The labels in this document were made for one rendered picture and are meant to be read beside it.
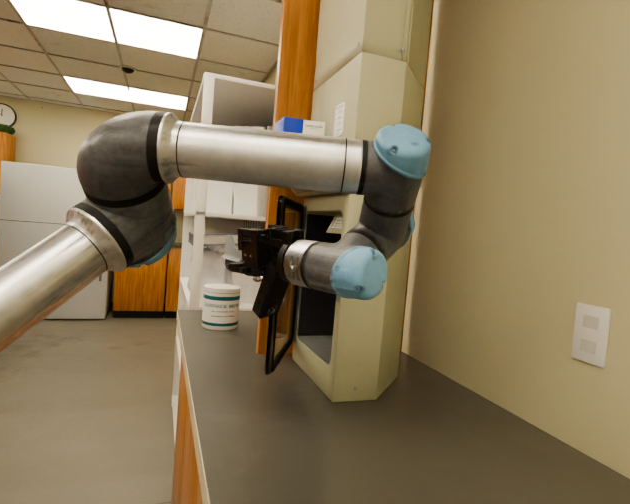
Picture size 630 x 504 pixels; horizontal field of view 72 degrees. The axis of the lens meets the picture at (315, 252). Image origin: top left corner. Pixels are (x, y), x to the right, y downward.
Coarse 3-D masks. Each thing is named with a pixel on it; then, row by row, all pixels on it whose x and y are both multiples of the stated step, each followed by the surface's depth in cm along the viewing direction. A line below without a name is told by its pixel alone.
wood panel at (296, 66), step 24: (288, 0) 123; (312, 0) 126; (288, 24) 124; (312, 24) 126; (288, 48) 124; (312, 48) 127; (288, 72) 125; (312, 72) 127; (288, 96) 125; (312, 96) 128; (288, 192) 128; (408, 264) 143; (264, 336) 128
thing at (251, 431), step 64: (192, 320) 164; (256, 320) 173; (192, 384) 100; (256, 384) 104; (448, 384) 115; (256, 448) 74; (320, 448) 76; (384, 448) 78; (448, 448) 80; (512, 448) 82
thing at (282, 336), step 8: (280, 200) 93; (280, 208) 93; (288, 208) 102; (288, 216) 102; (296, 216) 114; (288, 224) 103; (296, 224) 115; (288, 288) 111; (288, 296) 112; (288, 304) 113; (280, 312) 103; (288, 312) 114; (280, 320) 104; (288, 320) 115; (280, 328) 105; (288, 328) 116; (280, 336) 106; (288, 336) 118; (280, 344) 107
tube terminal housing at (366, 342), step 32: (352, 64) 97; (384, 64) 94; (320, 96) 116; (352, 96) 96; (384, 96) 95; (416, 96) 107; (352, 128) 95; (352, 224) 95; (384, 288) 99; (352, 320) 97; (384, 320) 100; (352, 352) 97; (384, 352) 103; (320, 384) 104; (352, 384) 98; (384, 384) 106
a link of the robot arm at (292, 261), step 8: (304, 240) 68; (296, 248) 67; (304, 248) 66; (288, 256) 67; (296, 256) 66; (288, 264) 67; (296, 264) 66; (288, 272) 67; (296, 272) 66; (296, 280) 67
